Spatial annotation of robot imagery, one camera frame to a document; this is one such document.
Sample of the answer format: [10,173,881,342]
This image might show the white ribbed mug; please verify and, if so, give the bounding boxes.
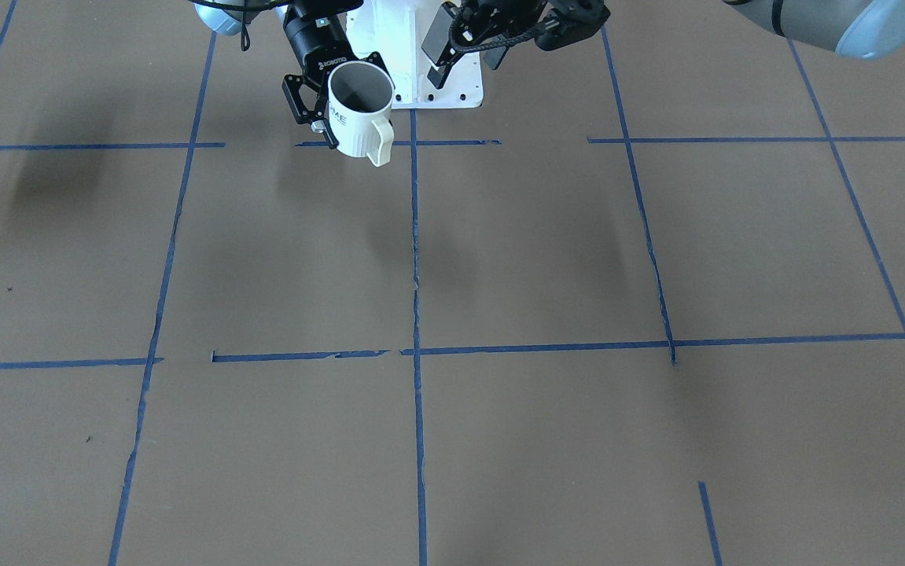
[327,61,395,167]

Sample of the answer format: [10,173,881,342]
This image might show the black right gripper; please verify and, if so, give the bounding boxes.
[282,4,394,149]

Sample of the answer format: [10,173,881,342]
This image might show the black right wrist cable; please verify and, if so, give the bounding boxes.
[220,0,280,52]

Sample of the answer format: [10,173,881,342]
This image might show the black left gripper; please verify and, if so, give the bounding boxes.
[422,1,610,89]

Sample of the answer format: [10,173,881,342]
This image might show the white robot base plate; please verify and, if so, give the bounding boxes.
[344,1,484,110]

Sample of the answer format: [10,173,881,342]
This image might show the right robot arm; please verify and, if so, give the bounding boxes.
[194,1,395,166]

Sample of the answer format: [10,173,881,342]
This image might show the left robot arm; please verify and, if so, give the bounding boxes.
[421,1,905,89]

